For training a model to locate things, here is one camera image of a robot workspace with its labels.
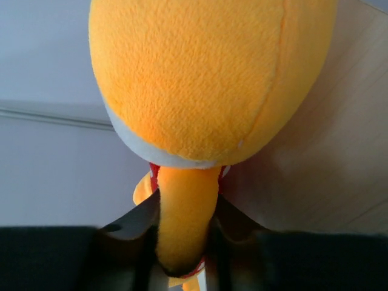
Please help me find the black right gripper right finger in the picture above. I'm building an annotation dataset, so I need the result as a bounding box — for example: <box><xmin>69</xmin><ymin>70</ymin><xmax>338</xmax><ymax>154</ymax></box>
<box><xmin>207</xmin><ymin>196</ymin><xmax>387</xmax><ymax>290</ymax></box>

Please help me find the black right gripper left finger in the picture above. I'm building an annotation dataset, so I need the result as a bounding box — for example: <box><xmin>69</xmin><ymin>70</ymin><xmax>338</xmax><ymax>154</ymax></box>
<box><xmin>1</xmin><ymin>192</ymin><xmax>161</xmax><ymax>290</ymax></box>

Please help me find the yellow plush polka-dot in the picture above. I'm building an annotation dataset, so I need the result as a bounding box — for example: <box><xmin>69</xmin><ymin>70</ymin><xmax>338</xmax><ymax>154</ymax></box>
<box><xmin>89</xmin><ymin>1</ymin><xmax>338</xmax><ymax>290</ymax></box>

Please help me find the white two-tier shelf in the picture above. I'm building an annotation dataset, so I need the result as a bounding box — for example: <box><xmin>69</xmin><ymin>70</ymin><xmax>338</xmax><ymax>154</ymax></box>
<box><xmin>224</xmin><ymin>1</ymin><xmax>387</xmax><ymax>233</ymax></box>

